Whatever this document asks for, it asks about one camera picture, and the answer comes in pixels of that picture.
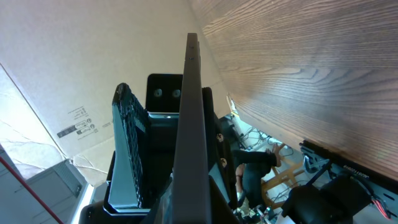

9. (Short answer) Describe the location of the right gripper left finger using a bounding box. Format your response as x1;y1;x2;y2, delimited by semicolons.
108;83;149;209

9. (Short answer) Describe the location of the cardboard backdrop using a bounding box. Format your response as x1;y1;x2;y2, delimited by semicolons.
0;0;233;187

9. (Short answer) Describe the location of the wooden chair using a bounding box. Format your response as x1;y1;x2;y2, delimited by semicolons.
261;143;304;209

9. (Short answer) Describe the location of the seated person in background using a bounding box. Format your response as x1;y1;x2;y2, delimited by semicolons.
232;143;285;209

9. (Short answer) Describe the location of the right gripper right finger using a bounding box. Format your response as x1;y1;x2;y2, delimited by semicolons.
202;87;238;224

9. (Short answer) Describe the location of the Samsung Galaxy smartphone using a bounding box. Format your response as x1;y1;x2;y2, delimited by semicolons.
146;33;211;223

